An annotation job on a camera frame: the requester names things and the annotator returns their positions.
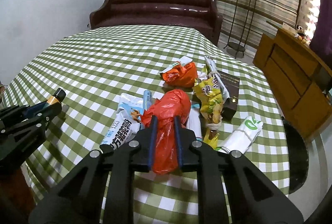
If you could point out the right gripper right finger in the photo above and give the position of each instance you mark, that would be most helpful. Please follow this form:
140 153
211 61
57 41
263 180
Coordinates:
231 189

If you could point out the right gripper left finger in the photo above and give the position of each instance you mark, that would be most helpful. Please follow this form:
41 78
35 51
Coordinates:
102 179

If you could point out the dark bottle black cap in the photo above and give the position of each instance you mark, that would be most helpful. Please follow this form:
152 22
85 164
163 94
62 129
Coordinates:
55 98

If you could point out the white green bag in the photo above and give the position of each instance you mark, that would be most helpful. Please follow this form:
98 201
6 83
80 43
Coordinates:
243 137

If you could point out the white blue snack bag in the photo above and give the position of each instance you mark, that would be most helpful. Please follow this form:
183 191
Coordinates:
127 121

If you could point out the white teal paper tube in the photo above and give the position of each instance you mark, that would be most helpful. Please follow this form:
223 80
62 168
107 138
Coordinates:
193 122

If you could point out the light blue wrapper strip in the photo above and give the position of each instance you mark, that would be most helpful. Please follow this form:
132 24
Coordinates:
147 99

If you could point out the silver wrapper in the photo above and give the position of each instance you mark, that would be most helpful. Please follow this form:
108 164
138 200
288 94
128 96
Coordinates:
213 71

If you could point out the yellow snack wrapper bundle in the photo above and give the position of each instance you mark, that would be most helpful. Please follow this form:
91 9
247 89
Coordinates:
208 91

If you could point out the large orange plastic bag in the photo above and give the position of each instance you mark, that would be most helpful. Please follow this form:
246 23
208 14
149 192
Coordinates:
174 103

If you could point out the dark brown gift box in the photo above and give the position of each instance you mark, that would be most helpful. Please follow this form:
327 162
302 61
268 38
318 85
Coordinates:
232 83

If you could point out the small orange plastic bag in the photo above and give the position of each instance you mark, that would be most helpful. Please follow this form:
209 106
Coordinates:
181 76

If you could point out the black trash bin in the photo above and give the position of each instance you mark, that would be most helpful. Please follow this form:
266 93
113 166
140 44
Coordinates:
298 157

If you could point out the green checkered tablecloth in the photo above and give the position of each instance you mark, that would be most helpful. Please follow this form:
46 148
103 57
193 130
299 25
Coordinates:
95 67

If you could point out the wooden sideboard cabinet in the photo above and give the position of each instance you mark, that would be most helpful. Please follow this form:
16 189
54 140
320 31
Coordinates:
299 80

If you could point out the black metal plant stand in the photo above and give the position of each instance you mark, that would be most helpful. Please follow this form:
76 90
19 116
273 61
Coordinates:
241 25

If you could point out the dark purple curtain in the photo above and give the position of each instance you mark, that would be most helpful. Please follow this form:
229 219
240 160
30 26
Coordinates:
321 41

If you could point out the mickey mouse plush toy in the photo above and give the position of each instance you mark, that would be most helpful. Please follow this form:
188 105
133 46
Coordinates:
301 35

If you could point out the dark brown leather sofa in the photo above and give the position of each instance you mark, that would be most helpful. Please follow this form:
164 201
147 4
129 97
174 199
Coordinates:
201 15

